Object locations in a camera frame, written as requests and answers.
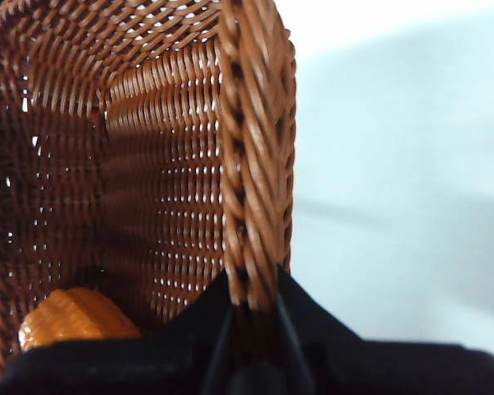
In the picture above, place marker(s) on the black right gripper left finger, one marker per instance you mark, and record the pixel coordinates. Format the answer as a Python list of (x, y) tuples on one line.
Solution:
[(127, 366)]

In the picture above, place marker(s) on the brown woven wicker basket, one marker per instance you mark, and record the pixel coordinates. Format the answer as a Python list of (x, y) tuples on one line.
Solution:
[(148, 164)]

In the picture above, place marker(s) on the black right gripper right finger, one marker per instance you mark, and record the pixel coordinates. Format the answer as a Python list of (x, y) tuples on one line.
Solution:
[(395, 370)]

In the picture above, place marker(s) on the orange toy corn cob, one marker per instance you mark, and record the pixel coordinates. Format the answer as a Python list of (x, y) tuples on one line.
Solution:
[(78, 317)]

